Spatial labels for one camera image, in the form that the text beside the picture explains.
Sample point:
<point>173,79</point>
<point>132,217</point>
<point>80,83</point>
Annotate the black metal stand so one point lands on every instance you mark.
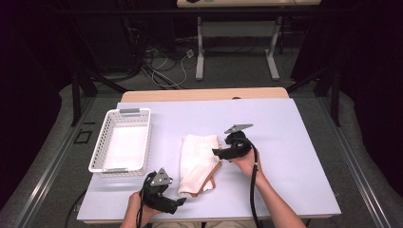
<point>75,101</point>
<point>335,101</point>

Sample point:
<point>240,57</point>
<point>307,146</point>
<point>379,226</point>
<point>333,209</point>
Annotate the dark curtain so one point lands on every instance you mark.
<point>25,95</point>
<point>380,95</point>

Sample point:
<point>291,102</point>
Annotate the dark table grommet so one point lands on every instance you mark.
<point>236,98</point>

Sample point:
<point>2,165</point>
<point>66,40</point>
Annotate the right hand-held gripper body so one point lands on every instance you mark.
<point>239,147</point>

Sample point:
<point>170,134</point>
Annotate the black floor socket frame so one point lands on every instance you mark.
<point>76,136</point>

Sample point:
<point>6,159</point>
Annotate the person's left hand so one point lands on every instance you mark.
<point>131,212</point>

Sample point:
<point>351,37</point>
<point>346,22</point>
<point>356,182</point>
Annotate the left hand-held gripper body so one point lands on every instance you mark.
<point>155,196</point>

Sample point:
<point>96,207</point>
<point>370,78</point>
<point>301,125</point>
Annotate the metal floor rail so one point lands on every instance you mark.
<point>57,160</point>
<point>351,161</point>

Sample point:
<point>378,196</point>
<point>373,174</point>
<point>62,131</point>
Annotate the light wooden table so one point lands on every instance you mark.
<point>206,94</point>

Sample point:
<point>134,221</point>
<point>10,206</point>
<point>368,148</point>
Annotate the white table mat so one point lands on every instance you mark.
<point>285,120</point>

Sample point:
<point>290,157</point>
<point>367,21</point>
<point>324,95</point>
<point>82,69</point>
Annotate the white plastic basket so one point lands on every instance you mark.
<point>126,115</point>

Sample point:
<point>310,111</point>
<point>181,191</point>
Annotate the cream baby bodysuit brown trim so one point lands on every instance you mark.
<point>196,164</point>

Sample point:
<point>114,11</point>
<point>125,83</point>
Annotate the white plug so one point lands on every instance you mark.
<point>190,53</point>

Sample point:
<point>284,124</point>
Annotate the white-legged background desk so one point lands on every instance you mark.
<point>199,47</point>

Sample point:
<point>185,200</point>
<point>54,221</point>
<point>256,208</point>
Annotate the person's right hand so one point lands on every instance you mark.
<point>245,166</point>

